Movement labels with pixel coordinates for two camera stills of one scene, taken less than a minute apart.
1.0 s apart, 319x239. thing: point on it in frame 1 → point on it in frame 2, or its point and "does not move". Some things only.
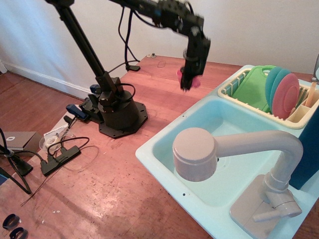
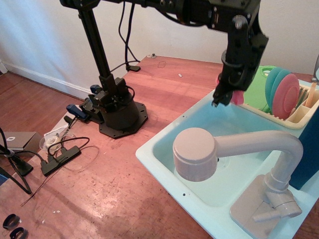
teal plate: x=274 y=75 does not move
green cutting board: x=252 y=90 does not move
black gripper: x=197 y=56 → x=247 y=42
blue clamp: x=77 y=110 does not move
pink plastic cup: x=195 y=81 → x=237 y=96
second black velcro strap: x=19 y=233 does not move
